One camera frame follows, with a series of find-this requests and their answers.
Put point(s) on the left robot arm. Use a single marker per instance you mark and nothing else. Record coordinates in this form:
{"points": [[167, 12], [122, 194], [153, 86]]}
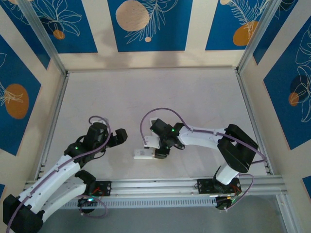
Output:
{"points": [[53, 177]]}

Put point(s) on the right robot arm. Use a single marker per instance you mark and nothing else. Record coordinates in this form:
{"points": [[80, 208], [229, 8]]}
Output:
{"points": [[201, 138]]}

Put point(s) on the left controller board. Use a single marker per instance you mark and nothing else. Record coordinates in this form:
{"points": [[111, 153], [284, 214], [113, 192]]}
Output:
{"points": [[86, 201]]}

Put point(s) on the controller board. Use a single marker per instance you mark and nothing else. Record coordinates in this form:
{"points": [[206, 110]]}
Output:
{"points": [[226, 202], [86, 201]]}

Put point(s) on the right controller board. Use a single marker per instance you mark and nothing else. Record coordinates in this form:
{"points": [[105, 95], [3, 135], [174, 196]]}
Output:
{"points": [[226, 202]]}

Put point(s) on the aluminium table side rail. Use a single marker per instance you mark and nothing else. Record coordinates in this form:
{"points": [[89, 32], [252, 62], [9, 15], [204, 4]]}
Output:
{"points": [[250, 114], [53, 126]]}

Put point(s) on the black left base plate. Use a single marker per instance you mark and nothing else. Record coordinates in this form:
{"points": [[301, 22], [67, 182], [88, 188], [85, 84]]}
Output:
{"points": [[104, 188]]}

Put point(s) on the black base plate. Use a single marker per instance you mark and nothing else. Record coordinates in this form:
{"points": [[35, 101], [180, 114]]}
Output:
{"points": [[206, 186], [104, 188]]}

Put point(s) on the aluminium mounting rail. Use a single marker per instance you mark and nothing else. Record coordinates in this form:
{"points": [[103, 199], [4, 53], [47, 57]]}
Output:
{"points": [[155, 185]]}

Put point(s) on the aluminium table back rail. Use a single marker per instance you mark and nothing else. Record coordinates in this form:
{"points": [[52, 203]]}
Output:
{"points": [[150, 70]]}

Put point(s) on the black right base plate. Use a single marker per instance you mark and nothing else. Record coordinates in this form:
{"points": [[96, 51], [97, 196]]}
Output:
{"points": [[206, 186]]}

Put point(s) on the aluminium frame post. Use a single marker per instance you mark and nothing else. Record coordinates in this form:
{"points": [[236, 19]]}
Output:
{"points": [[41, 34], [264, 34]]}

